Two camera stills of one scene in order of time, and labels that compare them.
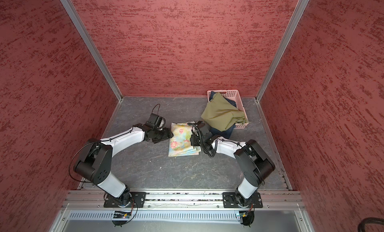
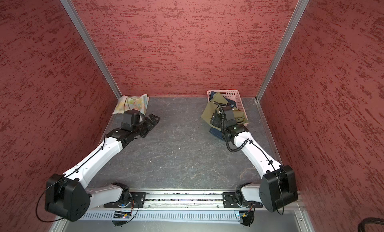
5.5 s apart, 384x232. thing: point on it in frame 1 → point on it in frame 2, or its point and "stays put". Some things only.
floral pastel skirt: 180,143 → 125,103
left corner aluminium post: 81,28 stays put
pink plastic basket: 233,94 stays put
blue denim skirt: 227,133 stays put
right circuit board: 247,215 stays put
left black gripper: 167,135 → 150,125
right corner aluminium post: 302,3 stays put
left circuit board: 120,214 stays put
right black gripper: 193,140 → 215,119
